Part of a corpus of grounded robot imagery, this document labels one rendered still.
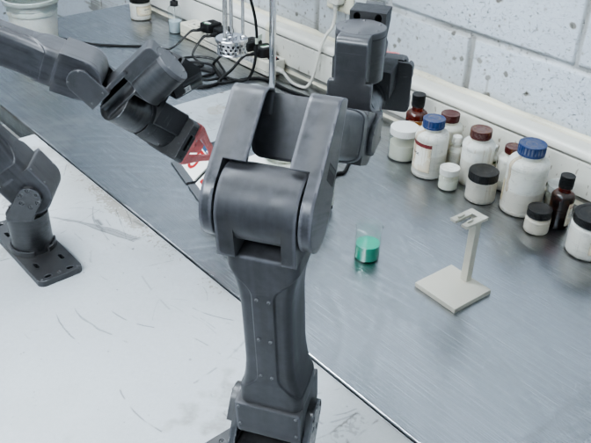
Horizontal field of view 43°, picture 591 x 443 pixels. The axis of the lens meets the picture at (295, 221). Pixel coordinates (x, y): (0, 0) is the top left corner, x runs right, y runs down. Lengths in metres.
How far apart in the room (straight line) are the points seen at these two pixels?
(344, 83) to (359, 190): 0.57
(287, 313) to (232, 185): 0.13
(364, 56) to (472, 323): 0.45
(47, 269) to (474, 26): 0.90
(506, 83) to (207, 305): 0.74
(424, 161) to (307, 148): 0.86
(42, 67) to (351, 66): 0.44
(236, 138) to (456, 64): 1.03
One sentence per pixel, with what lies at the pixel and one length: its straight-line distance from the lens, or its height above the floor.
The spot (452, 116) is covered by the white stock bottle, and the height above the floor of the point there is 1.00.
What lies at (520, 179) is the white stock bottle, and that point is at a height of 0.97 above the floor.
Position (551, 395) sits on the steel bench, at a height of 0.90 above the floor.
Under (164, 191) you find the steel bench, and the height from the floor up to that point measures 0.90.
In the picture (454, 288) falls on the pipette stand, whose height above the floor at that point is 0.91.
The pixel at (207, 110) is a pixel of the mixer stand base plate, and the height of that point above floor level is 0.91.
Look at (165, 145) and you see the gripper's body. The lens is 1.14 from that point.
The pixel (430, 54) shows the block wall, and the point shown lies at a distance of 1.61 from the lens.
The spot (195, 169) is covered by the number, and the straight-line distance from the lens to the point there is 1.41.
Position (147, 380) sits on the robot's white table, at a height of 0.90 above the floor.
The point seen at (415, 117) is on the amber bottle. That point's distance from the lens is 1.52.
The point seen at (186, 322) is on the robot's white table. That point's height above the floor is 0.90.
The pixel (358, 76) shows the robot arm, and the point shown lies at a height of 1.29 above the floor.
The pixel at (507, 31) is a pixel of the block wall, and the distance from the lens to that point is 1.48.
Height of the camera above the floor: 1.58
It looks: 32 degrees down
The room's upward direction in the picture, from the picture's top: 2 degrees clockwise
